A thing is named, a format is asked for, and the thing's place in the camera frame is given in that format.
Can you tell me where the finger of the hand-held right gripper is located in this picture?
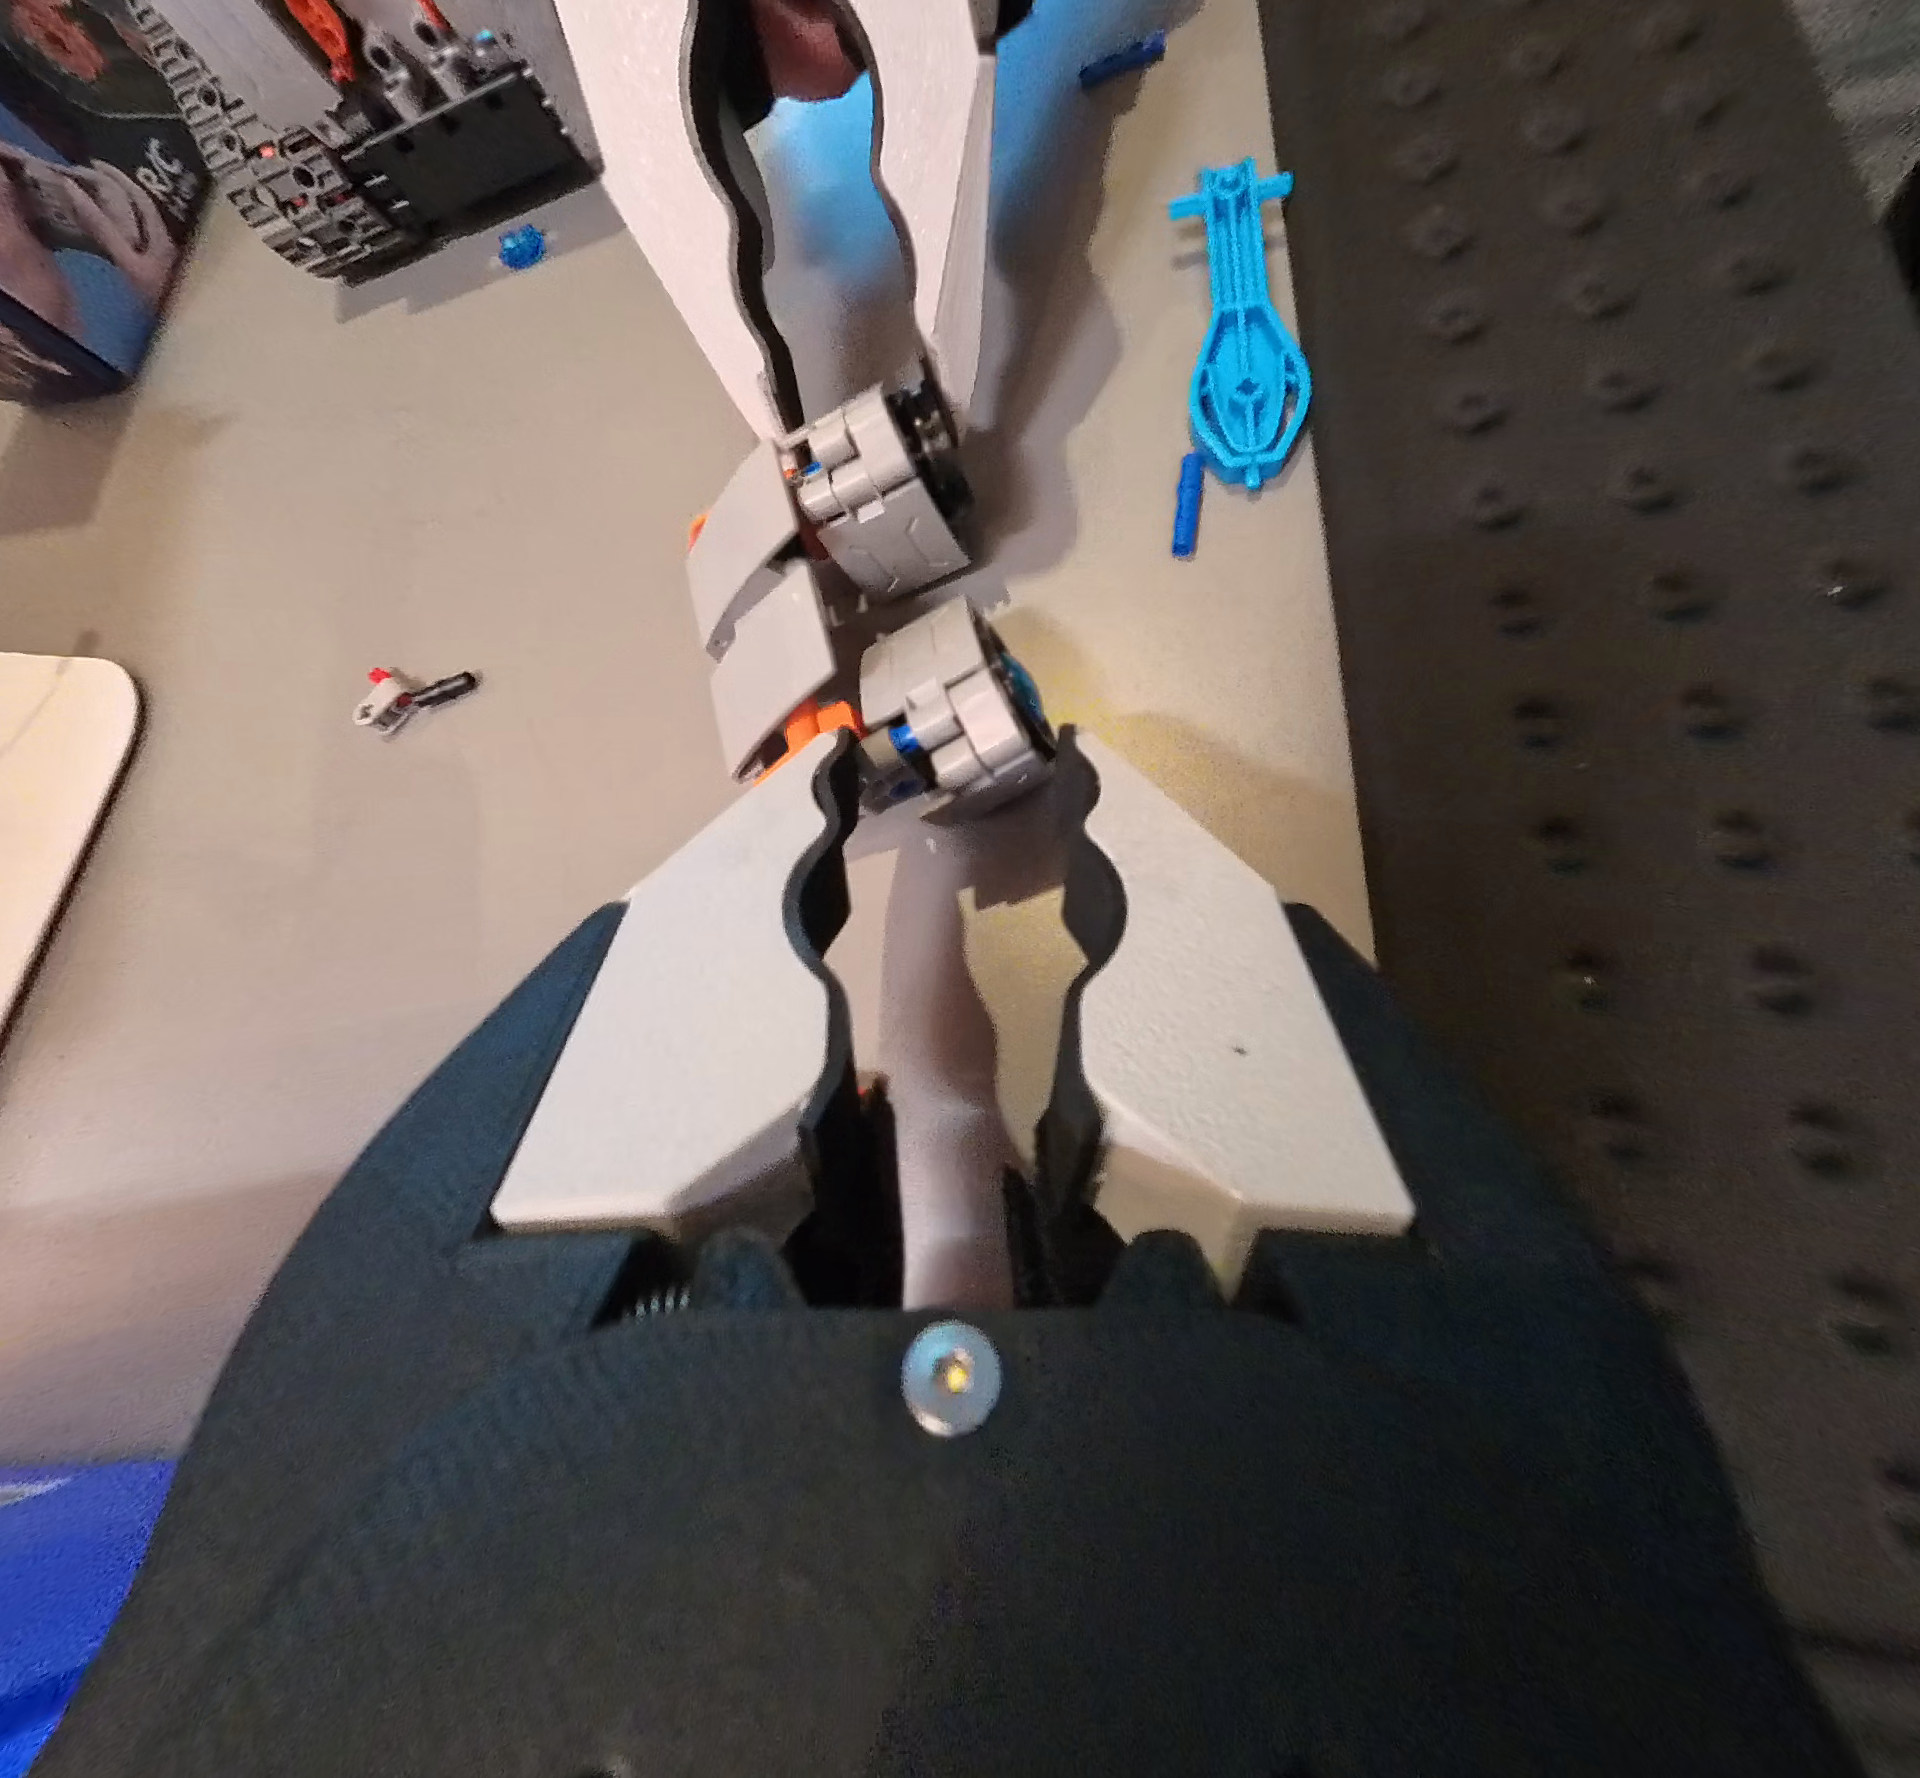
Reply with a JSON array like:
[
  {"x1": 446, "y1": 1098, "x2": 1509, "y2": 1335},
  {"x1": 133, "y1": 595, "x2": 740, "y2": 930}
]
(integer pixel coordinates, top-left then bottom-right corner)
[
  {"x1": 786, "y1": 0, "x2": 1011, "y2": 425},
  {"x1": 523, "y1": 0, "x2": 803, "y2": 445}
]

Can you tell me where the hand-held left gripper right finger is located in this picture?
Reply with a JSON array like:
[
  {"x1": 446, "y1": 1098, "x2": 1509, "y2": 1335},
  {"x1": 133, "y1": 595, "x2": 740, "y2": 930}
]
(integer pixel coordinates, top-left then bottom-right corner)
[{"x1": 1050, "y1": 726, "x2": 1419, "y2": 1295}]

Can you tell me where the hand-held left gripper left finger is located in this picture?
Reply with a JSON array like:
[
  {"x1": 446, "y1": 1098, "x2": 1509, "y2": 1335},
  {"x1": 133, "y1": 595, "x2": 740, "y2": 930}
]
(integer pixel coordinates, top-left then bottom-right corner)
[{"x1": 492, "y1": 734, "x2": 865, "y2": 1239}]

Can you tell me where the grey orange twin-motor toy assembly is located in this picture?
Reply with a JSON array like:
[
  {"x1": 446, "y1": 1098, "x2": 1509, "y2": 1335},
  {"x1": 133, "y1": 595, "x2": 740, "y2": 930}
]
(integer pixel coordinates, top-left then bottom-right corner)
[{"x1": 683, "y1": 383, "x2": 1070, "y2": 827}]

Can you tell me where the person's right hand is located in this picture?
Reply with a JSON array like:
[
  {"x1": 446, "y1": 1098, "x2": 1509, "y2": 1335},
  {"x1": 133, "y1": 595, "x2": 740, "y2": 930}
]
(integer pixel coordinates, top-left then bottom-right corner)
[{"x1": 740, "y1": 0, "x2": 875, "y2": 110}]

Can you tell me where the light blue brick separator tool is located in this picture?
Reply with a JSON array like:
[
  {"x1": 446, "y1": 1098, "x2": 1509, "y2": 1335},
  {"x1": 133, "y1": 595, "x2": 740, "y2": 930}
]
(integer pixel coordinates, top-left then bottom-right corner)
[{"x1": 1169, "y1": 158, "x2": 1314, "y2": 489}]

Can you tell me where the large grey orange toy vehicle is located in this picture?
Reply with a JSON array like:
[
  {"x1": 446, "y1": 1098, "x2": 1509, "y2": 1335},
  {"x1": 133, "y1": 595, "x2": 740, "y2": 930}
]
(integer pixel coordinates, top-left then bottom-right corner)
[{"x1": 59, "y1": 0, "x2": 603, "y2": 287}]

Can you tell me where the grey red pin connector piece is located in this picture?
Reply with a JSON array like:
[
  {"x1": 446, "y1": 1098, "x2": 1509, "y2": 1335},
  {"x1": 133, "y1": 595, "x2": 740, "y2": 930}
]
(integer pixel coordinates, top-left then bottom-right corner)
[{"x1": 353, "y1": 665, "x2": 481, "y2": 733}]

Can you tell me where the blue toy kit box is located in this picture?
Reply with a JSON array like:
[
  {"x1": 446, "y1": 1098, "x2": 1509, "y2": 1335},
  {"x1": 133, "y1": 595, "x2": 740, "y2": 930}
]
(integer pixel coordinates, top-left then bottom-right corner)
[{"x1": 0, "y1": 0, "x2": 211, "y2": 408}]

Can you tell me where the white desk lamp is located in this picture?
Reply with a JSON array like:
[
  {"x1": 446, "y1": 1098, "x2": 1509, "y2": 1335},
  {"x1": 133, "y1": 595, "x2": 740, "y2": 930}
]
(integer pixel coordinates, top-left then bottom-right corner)
[{"x1": 0, "y1": 653, "x2": 143, "y2": 1044}]

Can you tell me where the blue plastic bin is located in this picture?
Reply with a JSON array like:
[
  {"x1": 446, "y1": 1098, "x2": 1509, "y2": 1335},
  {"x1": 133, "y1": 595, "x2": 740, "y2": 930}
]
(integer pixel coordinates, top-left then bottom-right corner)
[{"x1": 0, "y1": 1453, "x2": 182, "y2": 1778}]

